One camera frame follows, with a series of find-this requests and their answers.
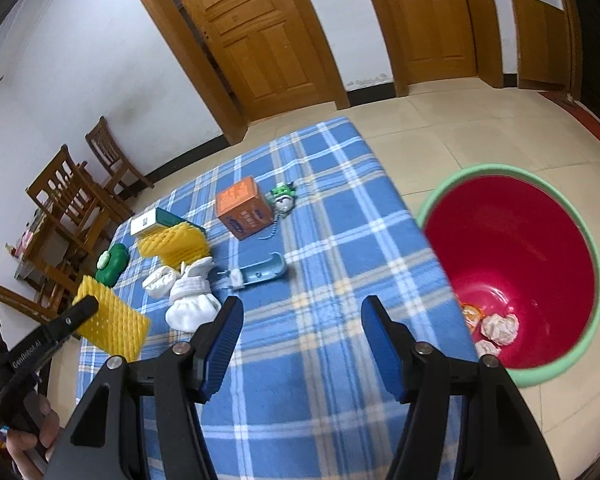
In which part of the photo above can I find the cream paper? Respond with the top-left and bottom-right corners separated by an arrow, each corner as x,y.
475,339 -> 501,358
480,313 -> 519,346

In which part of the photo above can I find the yellow foam net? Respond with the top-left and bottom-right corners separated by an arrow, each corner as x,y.
72,275 -> 150,362
137,222 -> 211,270

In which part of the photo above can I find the orange snack bread packet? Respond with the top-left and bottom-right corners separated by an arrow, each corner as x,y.
460,302 -> 484,334

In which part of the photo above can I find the white plastic bag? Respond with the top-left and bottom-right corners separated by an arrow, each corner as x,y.
142,256 -> 221,334

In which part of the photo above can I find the blue plastic tray wrapper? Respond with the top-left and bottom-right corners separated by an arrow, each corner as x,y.
212,252 -> 287,290

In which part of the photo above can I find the teal white box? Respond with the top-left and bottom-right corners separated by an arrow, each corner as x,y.
130,207 -> 206,237

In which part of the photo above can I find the orange cardboard box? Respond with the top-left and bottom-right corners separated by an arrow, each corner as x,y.
215,177 -> 274,240

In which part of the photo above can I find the person's left hand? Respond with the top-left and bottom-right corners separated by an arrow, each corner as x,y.
6,396 -> 61,480

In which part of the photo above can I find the wooden chair at left edge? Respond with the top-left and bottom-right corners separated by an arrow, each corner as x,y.
0,285 -> 58,324

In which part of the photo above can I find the green flower-shaped container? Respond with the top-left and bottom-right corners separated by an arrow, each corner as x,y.
95,243 -> 130,287

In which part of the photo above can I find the red bin green rim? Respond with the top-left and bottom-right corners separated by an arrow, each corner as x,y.
417,164 -> 600,388

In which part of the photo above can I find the wooden dining table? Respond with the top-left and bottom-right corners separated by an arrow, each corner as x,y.
12,194 -> 131,311

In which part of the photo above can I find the near wooden chair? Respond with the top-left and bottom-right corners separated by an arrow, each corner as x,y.
26,144 -> 132,254

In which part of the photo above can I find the blue plaid tablecloth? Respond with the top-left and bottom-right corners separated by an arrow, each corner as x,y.
74,116 -> 481,480

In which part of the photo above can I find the far wooden chair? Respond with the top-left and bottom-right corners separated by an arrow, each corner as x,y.
85,116 -> 154,194

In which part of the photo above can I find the red door mat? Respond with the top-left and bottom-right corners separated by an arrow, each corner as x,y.
540,91 -> 600,141

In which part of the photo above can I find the right wooden door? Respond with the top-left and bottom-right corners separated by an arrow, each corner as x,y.
372,0 -> 504,96

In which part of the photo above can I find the left wooden door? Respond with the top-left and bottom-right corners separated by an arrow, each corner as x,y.
140,0 -> 350,144

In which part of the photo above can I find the green toy figure keychain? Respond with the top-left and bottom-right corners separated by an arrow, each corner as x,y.
268,182 -> 297,217

